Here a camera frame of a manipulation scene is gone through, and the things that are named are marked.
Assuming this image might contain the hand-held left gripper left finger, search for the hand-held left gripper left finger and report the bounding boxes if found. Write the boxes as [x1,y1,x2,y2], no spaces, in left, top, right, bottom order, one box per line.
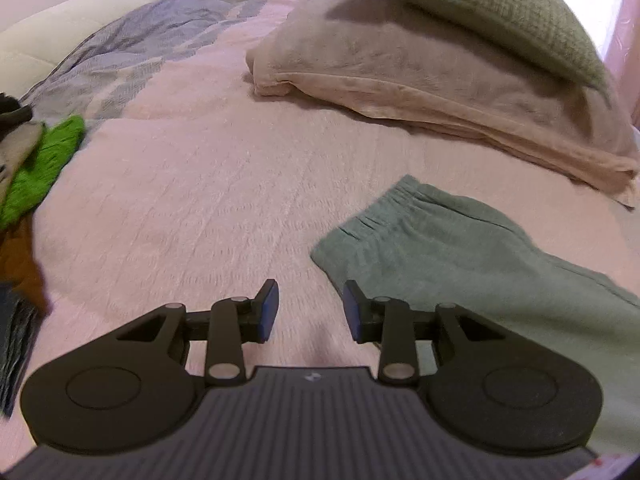
[116,279,280,387]

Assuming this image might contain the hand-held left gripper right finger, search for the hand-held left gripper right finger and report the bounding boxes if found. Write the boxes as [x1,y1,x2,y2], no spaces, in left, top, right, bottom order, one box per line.
[343,280,506,386]

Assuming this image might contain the green pants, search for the green pants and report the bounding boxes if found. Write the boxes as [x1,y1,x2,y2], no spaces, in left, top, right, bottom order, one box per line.
[310,175,640,456]

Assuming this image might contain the beige fluffy pillow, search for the beige fluffy pillow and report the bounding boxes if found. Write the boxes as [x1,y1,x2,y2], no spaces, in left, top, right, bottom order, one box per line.
[245,0,640,208]

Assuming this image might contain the brown cloth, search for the brown cloth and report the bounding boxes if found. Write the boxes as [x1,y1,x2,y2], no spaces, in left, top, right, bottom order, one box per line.
[0,215,51,316]

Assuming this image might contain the blue striped cloth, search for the blue striped cloth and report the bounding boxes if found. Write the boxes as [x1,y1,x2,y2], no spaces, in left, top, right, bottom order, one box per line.
[0,282,41,416]

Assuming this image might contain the bright green cloth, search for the bright green cloth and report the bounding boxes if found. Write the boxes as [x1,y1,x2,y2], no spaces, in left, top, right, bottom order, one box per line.
[0,115,86,233]

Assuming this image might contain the grey cloth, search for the grey cloth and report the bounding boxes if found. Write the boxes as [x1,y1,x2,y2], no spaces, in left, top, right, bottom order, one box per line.
[0,120,46,201]

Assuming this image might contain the dark cloth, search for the dark cloth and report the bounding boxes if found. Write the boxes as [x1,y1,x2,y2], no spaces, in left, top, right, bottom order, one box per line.
[0,94,33,131]

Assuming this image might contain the green waffle pillow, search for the green waffle pillow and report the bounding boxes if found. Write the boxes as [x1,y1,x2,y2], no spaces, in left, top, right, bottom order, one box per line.
[334,0,608,93]

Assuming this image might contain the white headboard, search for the white headboard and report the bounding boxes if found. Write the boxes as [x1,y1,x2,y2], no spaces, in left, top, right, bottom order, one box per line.
[0,0,181,96]

